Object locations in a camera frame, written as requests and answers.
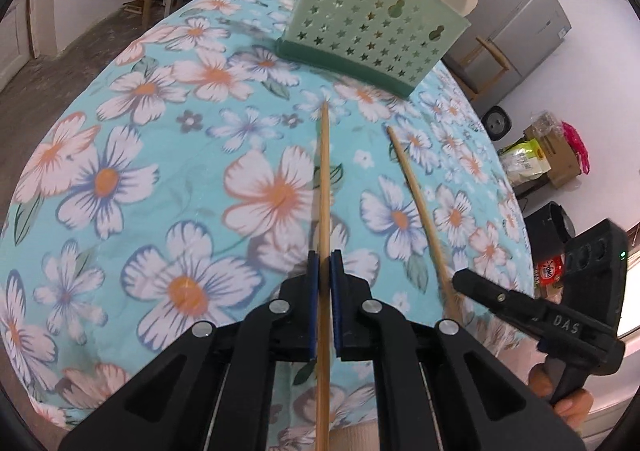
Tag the green plastic utensil holder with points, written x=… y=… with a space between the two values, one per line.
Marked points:
x=391 y=44

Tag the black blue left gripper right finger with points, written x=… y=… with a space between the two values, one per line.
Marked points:
x=437 y=388

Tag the black trash bin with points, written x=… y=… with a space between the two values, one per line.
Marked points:
x=548 y=229

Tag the pink plastic bag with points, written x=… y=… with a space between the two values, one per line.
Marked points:
x=575 y=142

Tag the red snack package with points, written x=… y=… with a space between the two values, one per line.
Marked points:
x=549 y=271

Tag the person's right hand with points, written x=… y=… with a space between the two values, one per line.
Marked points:
x=572 y=409

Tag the bamboo chopstick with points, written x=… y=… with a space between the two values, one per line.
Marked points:
x=450 y=298
x=324 y=300

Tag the cardboard box with items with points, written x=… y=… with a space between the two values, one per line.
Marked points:
x=548 y=131

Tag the white door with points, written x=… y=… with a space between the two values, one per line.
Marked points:
x=15 y=42

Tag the yellow green rice bag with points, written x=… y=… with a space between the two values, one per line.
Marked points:
x=524 y=162

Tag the grey refrigerator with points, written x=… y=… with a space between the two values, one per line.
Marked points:
x=526 y=31

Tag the floral turquoise tablecloth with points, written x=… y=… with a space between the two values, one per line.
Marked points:
x=181 y=186

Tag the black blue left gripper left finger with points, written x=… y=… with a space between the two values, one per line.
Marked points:
x=211 y=388

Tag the black rice cooker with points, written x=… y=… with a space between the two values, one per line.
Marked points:
x=496 y=123

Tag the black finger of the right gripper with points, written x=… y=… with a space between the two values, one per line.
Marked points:
x=481 y=290

